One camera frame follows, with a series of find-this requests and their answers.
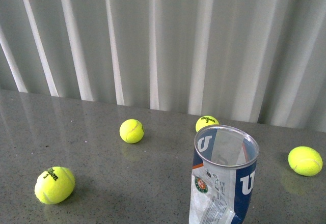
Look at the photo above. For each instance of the Wilson tennis ball can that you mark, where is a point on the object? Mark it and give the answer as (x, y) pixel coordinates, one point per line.
(223, 175)

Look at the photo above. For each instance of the tennis ball far left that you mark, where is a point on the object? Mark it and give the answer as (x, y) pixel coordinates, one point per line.
(131, 131)

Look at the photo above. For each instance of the Wilson 3 tennis ball back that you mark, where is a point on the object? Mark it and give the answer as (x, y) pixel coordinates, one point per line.
(205, 121)

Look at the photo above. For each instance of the wilson 3 tennis ball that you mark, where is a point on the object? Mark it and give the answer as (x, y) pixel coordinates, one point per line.
(54, 185)
(205, 121)

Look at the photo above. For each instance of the Wilson 3 tennis ball front left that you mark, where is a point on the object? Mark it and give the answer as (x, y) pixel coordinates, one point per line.
(54, 185)

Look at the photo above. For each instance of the plain tennis ball centre right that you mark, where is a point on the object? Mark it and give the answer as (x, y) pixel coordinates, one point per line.
(305, 161)

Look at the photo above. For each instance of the white pleated curtain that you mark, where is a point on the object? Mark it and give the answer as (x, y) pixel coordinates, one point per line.
(257, 61)

